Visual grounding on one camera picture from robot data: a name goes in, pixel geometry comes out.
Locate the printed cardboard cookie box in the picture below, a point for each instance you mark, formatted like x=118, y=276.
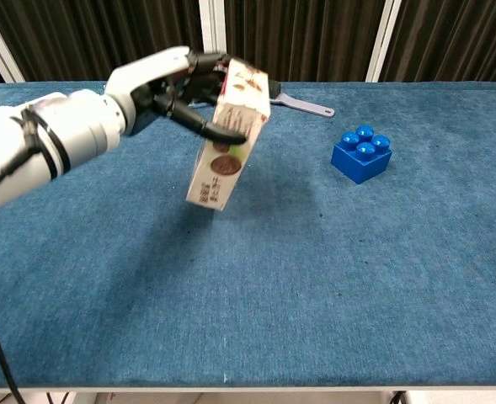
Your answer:
x=241, y=97

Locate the blue plastic building block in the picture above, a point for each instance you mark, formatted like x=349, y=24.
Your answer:
x=359, y=162

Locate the blue fabric table cover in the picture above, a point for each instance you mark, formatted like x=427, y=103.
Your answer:
x=273, y=273

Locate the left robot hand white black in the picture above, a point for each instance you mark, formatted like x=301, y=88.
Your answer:
x=146, y=76

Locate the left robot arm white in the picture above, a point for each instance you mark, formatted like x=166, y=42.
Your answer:
x=75, y=134

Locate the dark pleated curtain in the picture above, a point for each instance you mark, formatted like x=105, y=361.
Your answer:
x=454, y=38
x=298, y=38
x=83, y=38

